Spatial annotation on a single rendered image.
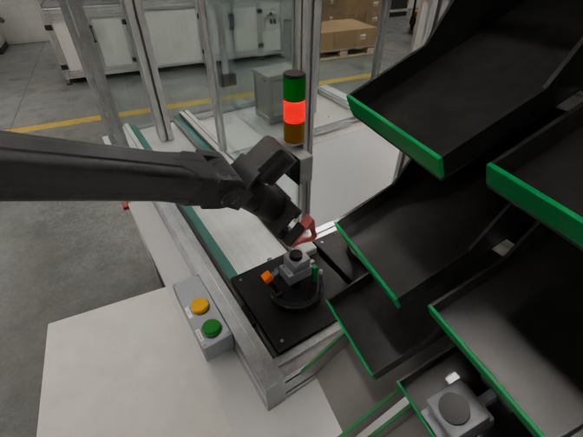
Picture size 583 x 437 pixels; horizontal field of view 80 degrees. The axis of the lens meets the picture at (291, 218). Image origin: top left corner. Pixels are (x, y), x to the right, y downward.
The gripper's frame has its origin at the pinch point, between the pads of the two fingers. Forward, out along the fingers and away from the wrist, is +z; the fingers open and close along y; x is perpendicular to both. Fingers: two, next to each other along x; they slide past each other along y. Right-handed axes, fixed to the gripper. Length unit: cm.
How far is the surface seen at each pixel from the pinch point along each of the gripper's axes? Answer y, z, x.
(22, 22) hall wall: 811, 30, 108
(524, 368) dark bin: -43.2, -17.8, -7.9
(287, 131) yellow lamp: 18.5, -2.0, -13.5
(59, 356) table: 21, -12, 63
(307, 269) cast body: -2.1, 10.5, 7.8
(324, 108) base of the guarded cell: 107, 84, -43
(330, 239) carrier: 9.5, 27.6, 1.4
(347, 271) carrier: -2.5, 25.0, 3.9
